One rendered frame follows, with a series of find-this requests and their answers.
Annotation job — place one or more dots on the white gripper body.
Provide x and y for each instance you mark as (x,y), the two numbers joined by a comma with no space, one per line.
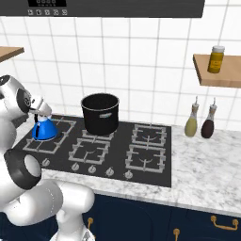
(43,107)

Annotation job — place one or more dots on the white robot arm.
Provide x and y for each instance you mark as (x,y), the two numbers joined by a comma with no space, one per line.
(34,200)

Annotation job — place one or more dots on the silver hob knob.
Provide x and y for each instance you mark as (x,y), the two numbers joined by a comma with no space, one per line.
(92,169)
(109,171)
(45,162)
(75,166)
(128,174)

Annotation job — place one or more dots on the black cooking pot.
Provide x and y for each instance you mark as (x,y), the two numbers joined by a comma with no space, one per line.
(100,120)

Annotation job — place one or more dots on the black gas hob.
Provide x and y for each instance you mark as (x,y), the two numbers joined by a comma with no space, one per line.
(119,153)

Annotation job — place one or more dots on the black range hood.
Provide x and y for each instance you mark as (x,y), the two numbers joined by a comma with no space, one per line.
(125,8)

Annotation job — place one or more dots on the wide navy cupboard door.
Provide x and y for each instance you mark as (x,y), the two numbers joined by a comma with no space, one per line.
(131,219)

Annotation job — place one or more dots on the yellow oil bottle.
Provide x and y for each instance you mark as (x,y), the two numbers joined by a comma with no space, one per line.
(190,125)

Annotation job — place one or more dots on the dark brown sauce bottle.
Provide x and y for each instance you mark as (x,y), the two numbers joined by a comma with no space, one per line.
(207,128)

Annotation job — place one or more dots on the narrow navy cupboard door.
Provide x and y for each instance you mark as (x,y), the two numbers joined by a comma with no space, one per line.
(180,221)

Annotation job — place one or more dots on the yellow spice jar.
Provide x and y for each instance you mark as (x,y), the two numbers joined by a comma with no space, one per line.
(216,61)

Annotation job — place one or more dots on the navy drawer front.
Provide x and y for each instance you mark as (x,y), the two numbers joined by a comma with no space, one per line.
(200,226)

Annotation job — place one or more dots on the short wooden wall shelf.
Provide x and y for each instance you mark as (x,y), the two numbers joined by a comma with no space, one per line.
(9,52)

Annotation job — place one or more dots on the wide wooden wall shelf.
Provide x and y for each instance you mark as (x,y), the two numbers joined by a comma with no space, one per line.
(227,73)

